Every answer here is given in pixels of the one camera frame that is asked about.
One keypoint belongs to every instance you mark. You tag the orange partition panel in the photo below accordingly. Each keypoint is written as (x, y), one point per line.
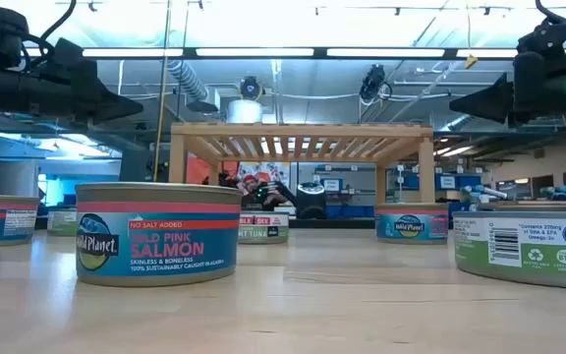
(197, 171)

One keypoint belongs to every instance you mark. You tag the grey partition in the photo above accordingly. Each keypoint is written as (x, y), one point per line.
(3, 177)

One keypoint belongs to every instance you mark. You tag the blue white robot arm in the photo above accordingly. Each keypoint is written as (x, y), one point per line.
(563, 192)
(484, 193)

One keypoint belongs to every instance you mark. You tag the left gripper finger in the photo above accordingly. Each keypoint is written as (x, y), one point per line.
(111, 103)

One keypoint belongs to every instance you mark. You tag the ceiling light panel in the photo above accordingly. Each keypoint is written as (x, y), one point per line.
(254, 51)
(386, 52)
(133, 52)
(487, 52)

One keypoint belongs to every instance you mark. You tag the person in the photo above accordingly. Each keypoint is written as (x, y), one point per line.
(251, 189)

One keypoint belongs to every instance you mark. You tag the green tuna can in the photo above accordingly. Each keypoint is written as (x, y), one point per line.
(263, 231)
(62, 221)
(533, 255)

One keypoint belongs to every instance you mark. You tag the yellow hanging tag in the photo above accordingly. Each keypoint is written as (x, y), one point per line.
(470, 61)

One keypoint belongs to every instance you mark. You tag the wooden slatted shelf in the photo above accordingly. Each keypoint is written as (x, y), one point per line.
(302, 130)

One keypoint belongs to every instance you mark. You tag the colourful wall poster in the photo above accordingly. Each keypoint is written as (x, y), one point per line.
(270, 169)

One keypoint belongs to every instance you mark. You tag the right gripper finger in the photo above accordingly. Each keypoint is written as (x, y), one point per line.
(489, 100)

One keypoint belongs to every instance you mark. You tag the blue storage bin rack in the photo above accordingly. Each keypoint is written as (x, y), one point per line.
(460, 181)

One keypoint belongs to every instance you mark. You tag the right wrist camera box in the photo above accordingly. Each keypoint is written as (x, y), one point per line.
(546, 38)

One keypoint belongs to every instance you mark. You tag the background wooden table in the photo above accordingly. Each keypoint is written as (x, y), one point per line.
(533, 205)

